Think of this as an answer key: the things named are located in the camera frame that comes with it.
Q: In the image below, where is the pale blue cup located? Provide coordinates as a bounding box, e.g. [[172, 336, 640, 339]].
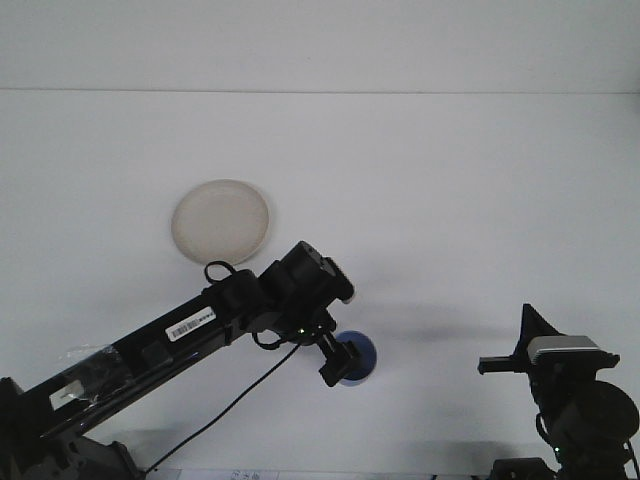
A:
[[332, 329, 377, 389]]

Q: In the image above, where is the pale round plate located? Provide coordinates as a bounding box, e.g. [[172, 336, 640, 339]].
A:
[[171, 178, 272, 267]]

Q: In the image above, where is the white printed paper sheet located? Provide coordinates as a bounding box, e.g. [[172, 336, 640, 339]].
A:
[[177, 468, 301, 480]]

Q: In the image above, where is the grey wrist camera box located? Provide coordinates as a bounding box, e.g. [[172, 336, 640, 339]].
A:
[[525, 334, 601, 363], [319, 255, 357, 305]]

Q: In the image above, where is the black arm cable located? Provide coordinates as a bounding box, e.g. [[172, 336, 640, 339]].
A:
[[147, 260, 304, 474], [534, 412, 640, 479]]

